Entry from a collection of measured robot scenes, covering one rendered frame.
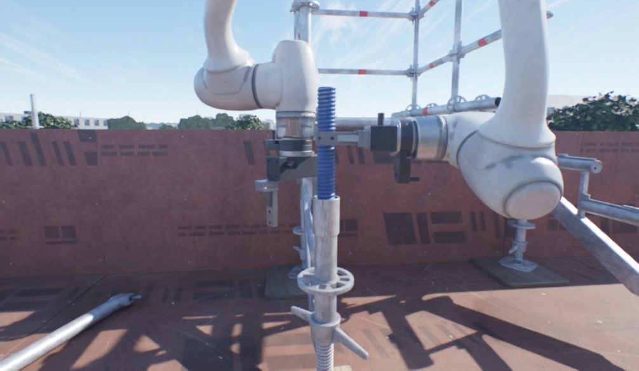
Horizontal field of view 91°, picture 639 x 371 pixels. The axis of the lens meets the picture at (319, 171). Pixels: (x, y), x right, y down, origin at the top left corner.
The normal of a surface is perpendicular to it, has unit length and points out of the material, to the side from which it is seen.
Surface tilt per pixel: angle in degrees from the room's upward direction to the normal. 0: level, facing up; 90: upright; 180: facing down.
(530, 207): 119
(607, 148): 90
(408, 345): 0
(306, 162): 90
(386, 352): 0
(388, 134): 90
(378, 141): 90
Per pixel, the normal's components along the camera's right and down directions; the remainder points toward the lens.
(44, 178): 0.10, 0.12
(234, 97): -0.16, 0.65
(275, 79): -0.34, 0.11
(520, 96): -0.69, 0.15
